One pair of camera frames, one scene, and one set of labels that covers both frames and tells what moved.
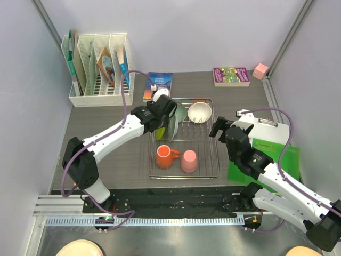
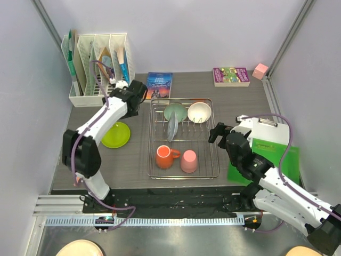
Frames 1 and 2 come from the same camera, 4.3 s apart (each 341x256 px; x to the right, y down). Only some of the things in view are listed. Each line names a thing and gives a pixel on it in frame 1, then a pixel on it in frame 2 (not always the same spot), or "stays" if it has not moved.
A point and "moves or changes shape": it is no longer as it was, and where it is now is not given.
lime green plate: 159,133 moves or changes shape
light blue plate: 173,125 stays
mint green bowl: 181,112 stays
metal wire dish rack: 187,148 stays
